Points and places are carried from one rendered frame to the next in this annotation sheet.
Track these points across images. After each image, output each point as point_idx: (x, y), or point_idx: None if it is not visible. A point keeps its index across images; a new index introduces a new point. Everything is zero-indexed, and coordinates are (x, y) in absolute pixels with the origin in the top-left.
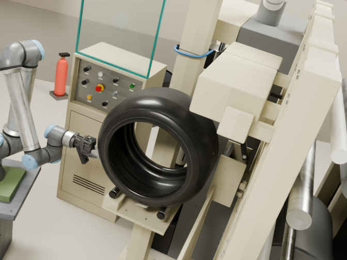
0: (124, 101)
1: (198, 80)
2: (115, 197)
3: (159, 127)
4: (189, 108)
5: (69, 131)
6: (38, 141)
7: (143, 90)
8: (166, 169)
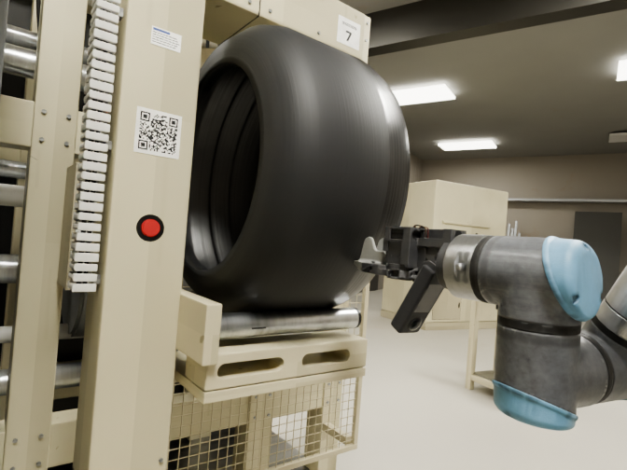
0: (370, 68)
1: (365, 21)
2: (338, 334)
3: (191, 164)
4: (362, 56)
5: (483, 235)
6: (610, 291)
7: (306, 35)
8: (202, 266)
